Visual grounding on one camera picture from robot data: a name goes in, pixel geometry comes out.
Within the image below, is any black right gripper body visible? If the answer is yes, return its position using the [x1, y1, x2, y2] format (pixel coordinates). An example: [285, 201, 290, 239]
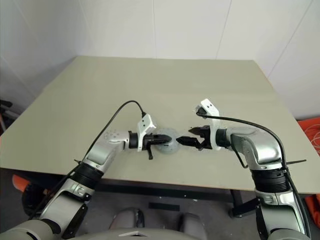
[196, 124, 213, 152]

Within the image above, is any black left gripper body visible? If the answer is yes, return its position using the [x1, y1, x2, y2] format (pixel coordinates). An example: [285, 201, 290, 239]
[142, 133, 161, 161]

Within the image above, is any silver robot torso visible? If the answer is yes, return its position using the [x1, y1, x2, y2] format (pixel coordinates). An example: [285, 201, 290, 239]
[57, 221, 208, 240]

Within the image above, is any orange plastic object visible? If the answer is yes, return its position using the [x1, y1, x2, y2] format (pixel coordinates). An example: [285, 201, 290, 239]
[304, 193, 320, 219]
[11, 174, 35, 195]

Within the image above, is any black wheel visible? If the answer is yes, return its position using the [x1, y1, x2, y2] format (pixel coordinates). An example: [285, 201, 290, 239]
[21, 183, 48, 217]

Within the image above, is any black equipment stand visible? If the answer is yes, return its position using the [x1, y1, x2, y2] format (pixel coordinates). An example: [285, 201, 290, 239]
[0, 99, 14, 133]

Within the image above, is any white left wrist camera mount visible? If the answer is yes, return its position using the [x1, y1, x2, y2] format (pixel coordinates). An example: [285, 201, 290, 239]
[136, 113, 158, 153]

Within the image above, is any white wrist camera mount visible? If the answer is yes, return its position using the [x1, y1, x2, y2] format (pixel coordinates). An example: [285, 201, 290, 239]
[193, 98, 226, 151]
[136, 113, 158, 153]

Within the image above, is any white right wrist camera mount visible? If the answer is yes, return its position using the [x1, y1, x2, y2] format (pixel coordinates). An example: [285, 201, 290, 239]
[193, 98, 226, 151]

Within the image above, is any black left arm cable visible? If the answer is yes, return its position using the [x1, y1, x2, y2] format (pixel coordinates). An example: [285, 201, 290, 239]
[28, 100, 147, 221]

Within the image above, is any black table leg frame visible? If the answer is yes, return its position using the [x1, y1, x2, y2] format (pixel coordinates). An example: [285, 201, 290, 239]
[99, 180, 260, 219]

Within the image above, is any black cable tie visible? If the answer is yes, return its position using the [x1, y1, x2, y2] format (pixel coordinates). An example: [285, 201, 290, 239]
[284, 158, 308, 166]

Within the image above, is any orange crate with white cords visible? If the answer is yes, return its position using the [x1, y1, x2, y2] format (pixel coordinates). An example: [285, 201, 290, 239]
[296, 119, 320, 157]

